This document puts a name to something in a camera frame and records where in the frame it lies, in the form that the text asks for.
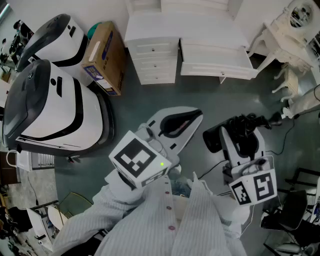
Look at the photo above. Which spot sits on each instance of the person's blue jeans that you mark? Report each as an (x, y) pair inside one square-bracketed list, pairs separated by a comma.
[(180, 188)]

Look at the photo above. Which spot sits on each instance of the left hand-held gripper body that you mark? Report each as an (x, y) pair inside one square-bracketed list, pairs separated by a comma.
[(135, 157)]

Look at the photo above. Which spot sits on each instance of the person's left forearm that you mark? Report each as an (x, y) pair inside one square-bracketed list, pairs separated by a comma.
[(117, 192)]

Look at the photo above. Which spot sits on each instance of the green chair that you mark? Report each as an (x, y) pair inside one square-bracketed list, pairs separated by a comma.
[(75, 203)]

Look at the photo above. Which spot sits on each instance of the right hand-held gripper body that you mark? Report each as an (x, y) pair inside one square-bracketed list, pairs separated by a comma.
[(262, 186)]

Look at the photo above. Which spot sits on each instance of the brown cardboard box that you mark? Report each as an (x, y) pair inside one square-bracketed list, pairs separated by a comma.
[(107, 57)]

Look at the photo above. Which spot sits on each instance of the teal round object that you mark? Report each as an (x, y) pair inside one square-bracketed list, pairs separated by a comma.
[(93, 28)]

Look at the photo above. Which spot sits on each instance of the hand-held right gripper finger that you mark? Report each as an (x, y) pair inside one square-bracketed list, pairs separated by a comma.
[(254, 147), (242, 151)]

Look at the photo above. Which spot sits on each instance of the person's left hand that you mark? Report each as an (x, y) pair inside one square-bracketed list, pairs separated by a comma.
[(152, 140)]

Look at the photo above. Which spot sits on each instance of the person's right forearm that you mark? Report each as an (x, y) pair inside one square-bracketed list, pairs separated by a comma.
[(230, 212)]

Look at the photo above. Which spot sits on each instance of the ornate white stool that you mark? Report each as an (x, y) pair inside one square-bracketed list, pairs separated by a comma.
[(290, 80)]

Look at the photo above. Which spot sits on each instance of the white desk with drawers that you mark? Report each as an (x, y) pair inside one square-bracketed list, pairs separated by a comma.
[(185, 27)]

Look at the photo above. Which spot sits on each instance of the striped white shirt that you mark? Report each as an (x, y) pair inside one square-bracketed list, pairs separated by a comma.
[(145, 225)]

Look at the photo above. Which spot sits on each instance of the small white cabinet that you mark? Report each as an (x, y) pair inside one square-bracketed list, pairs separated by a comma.
[(23, 160)]

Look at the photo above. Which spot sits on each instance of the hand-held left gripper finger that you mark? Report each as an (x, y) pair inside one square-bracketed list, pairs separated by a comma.
[(175, 131), (180, 115)]

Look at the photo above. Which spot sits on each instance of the white and black robot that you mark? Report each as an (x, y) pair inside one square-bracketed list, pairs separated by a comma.
[(62, 107), (60, 37)]

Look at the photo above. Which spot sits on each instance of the white drawer front with knob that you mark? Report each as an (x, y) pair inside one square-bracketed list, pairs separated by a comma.
[(152, 48), (155, 65), (156, 77)]

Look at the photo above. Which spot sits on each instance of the person's right hand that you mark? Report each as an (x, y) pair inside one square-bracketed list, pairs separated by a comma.
[(255, 167)]

